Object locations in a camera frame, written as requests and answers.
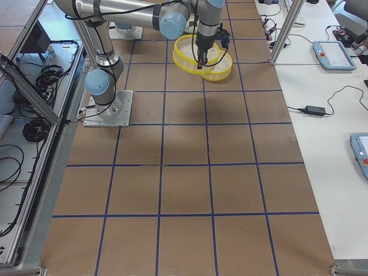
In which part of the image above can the teach pendant lower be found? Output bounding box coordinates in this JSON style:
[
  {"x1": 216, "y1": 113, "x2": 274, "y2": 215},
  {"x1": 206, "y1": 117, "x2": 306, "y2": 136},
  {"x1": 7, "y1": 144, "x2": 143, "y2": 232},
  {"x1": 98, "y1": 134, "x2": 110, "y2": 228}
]
[{"x1": 350, "y1": 132, "x2": 368, "y2": 178}]

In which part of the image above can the yellow steamer layer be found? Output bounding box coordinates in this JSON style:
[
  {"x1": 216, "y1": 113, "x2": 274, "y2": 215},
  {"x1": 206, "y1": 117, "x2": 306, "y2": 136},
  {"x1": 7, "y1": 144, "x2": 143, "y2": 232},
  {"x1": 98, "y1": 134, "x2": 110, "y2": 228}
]
[
  {"x1": 201, "y1": 51, "x2": 233, "y2": 82},
  {"x1": 172, "y1": 34, "x2": 220, "y2": 75}
]

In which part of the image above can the teach pendant upper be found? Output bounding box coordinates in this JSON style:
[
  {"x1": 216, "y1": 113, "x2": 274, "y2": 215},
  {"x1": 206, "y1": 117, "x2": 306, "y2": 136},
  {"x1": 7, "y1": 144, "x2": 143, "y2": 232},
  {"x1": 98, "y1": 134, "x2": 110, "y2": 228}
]
[{"x1": 312, "y1": 41, "x2": 356, "y2": 71}]

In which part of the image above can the yellow top steamer layer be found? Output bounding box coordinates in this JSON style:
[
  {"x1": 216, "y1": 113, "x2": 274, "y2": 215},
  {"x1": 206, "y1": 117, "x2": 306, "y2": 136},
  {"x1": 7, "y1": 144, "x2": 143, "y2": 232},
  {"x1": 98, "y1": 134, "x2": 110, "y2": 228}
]
[{"x1": 172, "y1": 34, "x2": 220, "y2": 75}]

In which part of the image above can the teach pendant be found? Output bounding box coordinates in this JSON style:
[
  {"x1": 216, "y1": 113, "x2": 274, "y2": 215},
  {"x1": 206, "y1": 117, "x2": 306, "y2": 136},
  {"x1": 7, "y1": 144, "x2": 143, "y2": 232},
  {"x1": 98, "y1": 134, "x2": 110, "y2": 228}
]
[
  {"x1": 312, "y1": 41, "x2": 356, "y2": 71},
  {"x1": 350, "y1": 132, "x2": 368, "y2": 178}
]

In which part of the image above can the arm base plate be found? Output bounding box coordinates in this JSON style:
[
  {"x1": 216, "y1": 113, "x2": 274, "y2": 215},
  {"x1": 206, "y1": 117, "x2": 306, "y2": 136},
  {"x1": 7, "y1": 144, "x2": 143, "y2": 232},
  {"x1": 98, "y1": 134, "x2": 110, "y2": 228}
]
[{"x1": 83, "y1": 90, "x2": 134, "y2": 127}]

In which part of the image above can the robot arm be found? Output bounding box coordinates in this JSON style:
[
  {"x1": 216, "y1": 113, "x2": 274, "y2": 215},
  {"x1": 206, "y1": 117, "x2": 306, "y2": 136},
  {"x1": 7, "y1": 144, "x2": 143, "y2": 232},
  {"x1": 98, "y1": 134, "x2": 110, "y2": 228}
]
[{"x1": 56, "y1": 1, "x2": 224, "y2": 116}]

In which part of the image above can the aluminium frame post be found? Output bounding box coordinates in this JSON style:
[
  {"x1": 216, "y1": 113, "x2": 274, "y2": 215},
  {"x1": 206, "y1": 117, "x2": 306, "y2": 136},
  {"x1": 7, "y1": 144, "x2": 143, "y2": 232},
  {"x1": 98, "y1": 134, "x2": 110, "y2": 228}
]
[{"x1": 269, "y1": 0, "x2": 304, "y2": 66}]

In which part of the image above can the black power brick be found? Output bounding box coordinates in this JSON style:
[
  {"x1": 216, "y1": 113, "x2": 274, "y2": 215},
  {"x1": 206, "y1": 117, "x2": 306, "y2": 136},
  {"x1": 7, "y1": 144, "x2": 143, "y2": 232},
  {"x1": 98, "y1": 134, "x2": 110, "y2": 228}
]
[{"x1": 305, "y1": 105, "x2": 326, "y2": 116}]

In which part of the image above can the yellow bottom steamer layer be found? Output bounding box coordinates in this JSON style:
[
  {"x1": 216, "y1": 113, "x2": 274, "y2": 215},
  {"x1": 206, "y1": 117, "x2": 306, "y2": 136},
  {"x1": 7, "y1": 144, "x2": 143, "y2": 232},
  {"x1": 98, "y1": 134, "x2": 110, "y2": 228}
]
[{"x1": 201, "y1": 51, "x2": 233, "y2": 82}]

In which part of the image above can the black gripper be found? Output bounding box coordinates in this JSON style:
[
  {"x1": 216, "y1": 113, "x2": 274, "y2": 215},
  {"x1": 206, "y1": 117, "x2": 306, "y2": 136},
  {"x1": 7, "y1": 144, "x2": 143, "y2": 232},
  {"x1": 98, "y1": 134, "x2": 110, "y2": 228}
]
[{"x1": 195, "y1": 27, "x2": 217, "y2": 70}]

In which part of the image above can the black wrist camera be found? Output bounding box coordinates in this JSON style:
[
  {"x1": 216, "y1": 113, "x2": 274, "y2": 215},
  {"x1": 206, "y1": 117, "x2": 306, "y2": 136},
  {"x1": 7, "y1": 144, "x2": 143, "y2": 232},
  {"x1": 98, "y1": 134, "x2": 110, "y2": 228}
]
[{"x1": 217, "y1": 26, "x2": 230, "y2": 49}]

